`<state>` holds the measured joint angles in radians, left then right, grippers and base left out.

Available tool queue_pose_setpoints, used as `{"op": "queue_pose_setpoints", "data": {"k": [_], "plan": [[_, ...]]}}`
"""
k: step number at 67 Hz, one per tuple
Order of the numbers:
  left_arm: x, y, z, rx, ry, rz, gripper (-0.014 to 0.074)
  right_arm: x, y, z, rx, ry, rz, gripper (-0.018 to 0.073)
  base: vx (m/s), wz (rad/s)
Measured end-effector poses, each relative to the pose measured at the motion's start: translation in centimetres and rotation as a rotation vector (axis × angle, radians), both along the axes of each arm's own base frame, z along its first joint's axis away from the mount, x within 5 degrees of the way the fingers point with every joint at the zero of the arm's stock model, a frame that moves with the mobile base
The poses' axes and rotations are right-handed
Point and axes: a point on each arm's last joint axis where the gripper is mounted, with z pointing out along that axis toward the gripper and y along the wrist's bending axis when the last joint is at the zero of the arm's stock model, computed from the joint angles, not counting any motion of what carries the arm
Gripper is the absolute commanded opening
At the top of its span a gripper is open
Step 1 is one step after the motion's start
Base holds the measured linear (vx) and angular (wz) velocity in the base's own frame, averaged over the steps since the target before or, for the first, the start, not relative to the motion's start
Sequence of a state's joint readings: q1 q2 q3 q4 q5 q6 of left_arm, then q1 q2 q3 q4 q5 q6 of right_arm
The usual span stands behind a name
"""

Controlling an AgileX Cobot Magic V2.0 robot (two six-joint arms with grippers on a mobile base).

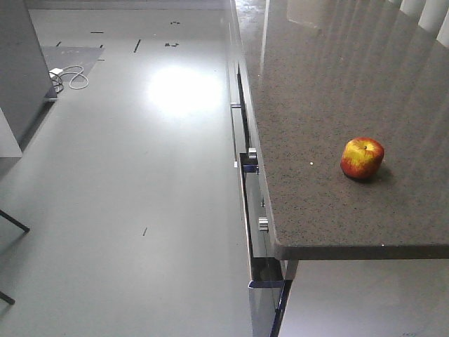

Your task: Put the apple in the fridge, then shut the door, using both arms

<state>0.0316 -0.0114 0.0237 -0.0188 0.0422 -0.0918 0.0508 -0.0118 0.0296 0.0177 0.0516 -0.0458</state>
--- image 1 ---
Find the grey floor mat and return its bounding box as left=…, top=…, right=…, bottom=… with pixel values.
left=41, top=46, right=104, bottom=75

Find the white power adapter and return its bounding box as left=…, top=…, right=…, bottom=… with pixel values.
left=49, top=68, right=63, bottom=78

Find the silver oven knob lower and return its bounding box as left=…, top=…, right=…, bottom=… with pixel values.
left=257, top=217, right=269, bottom=232

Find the dark speckled kitchen counter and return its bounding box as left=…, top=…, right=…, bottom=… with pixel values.
left=227, top=0, right=449, bottom=337

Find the black glass oven front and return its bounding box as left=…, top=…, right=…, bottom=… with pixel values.
left=239, top=153, right=284, bottom=289

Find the white cable on floor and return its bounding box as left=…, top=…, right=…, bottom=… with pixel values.
left=59, top=65, right=89, bottom=90

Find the black table leg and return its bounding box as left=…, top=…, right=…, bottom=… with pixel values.
left=0, top=210, right=30, bottom=305

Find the red yellow apple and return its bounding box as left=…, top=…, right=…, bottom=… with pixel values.
left=340, top=137, right=384, bottom=180

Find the grey cabinet panel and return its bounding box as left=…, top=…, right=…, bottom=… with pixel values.
left=1, top=1, right=55, bottom=158

